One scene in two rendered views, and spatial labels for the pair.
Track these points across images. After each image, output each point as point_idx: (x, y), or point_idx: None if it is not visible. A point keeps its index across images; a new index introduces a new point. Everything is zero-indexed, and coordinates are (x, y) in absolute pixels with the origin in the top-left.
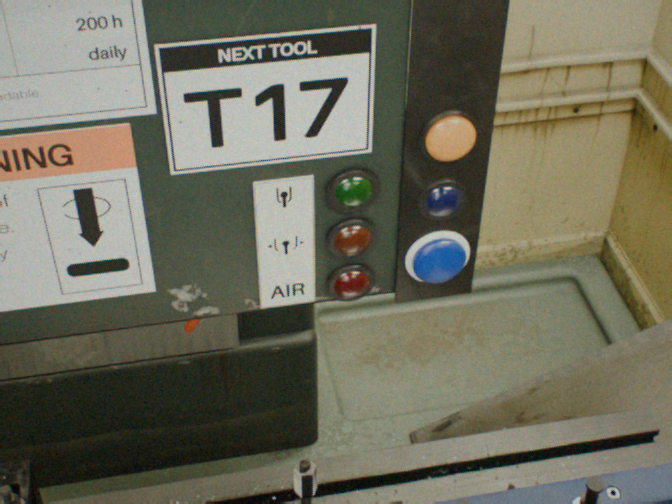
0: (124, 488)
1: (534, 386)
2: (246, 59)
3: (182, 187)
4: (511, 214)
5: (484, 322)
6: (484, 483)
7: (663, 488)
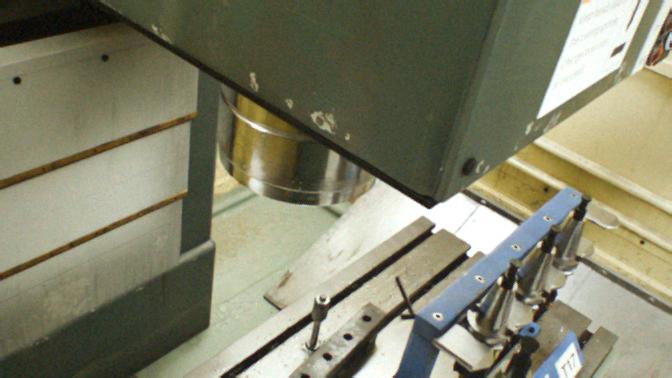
0: None
1: (327, 237)
2: None
3: None
4: None
5: (252, 220)
6: (382, 282)
7: (562, 209)
